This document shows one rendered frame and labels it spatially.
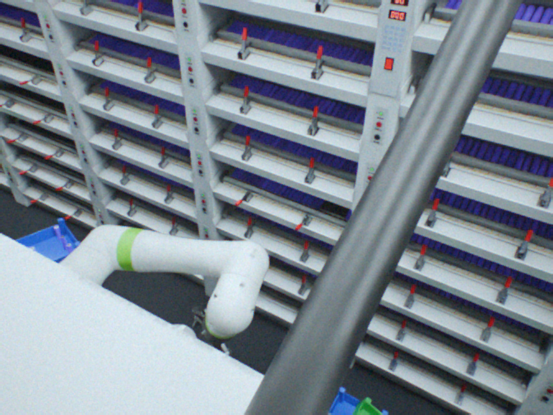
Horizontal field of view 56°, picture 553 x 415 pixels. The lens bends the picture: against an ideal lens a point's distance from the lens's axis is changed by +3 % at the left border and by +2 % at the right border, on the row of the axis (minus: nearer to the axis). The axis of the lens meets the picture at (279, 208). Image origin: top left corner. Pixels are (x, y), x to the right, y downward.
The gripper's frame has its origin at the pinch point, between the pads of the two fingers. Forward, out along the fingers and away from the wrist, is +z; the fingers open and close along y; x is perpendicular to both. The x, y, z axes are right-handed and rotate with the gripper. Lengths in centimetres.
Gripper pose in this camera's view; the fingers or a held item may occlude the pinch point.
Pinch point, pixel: (207, 344)
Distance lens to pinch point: 154.8
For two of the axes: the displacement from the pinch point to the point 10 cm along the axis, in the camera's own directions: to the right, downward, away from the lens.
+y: -4.8, -8.3, 2.9
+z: -2.7, 4.6, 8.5
